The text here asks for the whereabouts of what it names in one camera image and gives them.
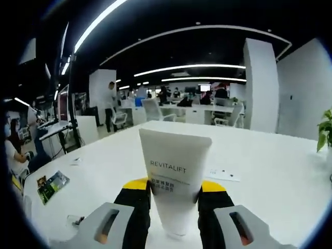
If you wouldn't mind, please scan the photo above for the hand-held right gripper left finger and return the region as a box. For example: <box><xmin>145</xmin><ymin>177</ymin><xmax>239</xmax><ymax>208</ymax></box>
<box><xmin>49</xmin><ymin>176</ymin><xmax>151</xmax><ymax>249</ymax></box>

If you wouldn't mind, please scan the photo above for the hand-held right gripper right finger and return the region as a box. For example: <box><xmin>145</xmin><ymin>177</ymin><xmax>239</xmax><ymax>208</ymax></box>
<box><xmin>197</xmin><ymin>180</ymin><xmax>299</xmax><ymax>249</ymax></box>

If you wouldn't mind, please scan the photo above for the white skincare tube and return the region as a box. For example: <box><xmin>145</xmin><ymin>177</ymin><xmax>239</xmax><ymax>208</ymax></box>
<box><xmin>138</xmin><ymin>128</ymin><xmax>213</xmax><ymax>236</ymax></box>

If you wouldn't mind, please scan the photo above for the green black skincare sachet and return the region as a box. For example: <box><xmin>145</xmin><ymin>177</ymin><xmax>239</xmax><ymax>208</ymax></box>
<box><xmin>37</xmin><ymin>170</ymin><xmax>71</xmax><ymax>205</ymax></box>

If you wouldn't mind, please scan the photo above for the white cabinet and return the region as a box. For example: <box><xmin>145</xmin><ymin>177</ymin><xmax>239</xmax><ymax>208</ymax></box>
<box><xmin>76</xmin><ymin>115</ymin><xmax>100</xmax><ymax>146</ymax></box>

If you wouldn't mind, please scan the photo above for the white office chair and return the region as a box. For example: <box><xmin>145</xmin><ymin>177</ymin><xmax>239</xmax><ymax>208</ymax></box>
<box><xmin>142</xmin><ymin>98</ymin><xmax>177</xmax><ymax>122</ymax></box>
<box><xmin>110</xmin><ymin>105</ymin><xmax>128</xmax><ymax>130</ymax></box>

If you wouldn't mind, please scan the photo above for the row of white desks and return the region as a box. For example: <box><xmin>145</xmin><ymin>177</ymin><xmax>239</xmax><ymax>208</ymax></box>
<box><xmin>121</xmin><ymin>100</ymin><xmax>246</xmax><ymax>129</ymax></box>

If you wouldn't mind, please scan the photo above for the black-legged desk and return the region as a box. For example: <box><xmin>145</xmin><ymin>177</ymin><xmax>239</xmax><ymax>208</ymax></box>
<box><xmin>36</xmin><ymin>121</ymin><xmax>80</xmax><ymax>154</ymax></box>

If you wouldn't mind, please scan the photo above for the black stand pole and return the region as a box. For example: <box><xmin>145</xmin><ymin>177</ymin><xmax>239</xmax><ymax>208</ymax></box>
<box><xmin>67</xmin><ymin>53</ymin><xmax>81</xmax><ymax>148</ymax></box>

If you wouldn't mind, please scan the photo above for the curved ceiling light strip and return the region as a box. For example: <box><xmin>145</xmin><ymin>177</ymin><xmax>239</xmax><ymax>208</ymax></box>
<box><xmin>168</xmin><ymin>77</ymin><xmax>247</xmax><ymax>82</ymax></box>
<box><xmin>133</xmin><ymin>64</ymin><xmax>246</xmax><ymax>78</ymax></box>

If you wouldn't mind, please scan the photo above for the potted green plant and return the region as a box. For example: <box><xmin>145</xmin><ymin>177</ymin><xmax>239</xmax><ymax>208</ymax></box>
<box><xmin>316</xmin><ymin>108</ymin><xmax>332</xmax><ymax>154</ymax></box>

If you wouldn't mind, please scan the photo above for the long ceiling light strip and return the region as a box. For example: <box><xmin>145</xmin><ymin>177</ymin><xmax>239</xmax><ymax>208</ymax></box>
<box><xmin>74</xmin><ymin>0</ymin><xmax>129</xmax><ymax>54</ymax></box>

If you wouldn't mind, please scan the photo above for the ceiling air conditioner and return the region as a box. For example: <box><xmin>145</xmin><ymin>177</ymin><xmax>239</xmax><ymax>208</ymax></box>
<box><xmin>18</xmin><ymin>38</ymin><xmax>37</xmax><ymax>65</ymax></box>

